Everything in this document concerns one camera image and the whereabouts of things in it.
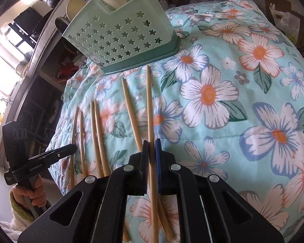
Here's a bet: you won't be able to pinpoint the red snack packets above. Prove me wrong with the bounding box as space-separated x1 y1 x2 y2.
55 63 77 82

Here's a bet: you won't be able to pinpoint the person's left hand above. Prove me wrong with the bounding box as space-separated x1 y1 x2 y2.
12 176 47 208

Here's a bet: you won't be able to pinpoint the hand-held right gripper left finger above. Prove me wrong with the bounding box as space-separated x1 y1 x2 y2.
17 140 150 243

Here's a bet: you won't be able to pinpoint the white plastic ladle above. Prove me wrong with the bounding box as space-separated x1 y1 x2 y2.
66 0 86 21

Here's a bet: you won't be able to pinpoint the green star-cutout utensil holder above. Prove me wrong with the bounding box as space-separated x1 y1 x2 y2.
62 0 179 75

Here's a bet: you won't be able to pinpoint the floral turquoise blanket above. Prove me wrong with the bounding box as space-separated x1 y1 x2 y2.
44 0 304 243

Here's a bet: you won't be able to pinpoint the bright window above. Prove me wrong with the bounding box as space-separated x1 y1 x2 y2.
0 21 24 122

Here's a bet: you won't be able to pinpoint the person's left forearm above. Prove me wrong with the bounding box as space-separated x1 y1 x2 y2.
0 189 53 243

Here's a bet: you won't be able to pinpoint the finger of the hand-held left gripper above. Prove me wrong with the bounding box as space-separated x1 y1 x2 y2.
28 143 78 163

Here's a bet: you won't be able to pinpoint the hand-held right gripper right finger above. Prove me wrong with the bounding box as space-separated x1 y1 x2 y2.
154 139 285 243

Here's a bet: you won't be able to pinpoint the metal spoon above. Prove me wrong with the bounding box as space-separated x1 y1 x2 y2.
54 17 69 30

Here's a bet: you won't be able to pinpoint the grey concrete counter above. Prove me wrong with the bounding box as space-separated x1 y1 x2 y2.
0 0 100 159

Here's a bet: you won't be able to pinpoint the white green-print plastic bag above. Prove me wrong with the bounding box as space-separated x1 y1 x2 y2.
269 2 299 41

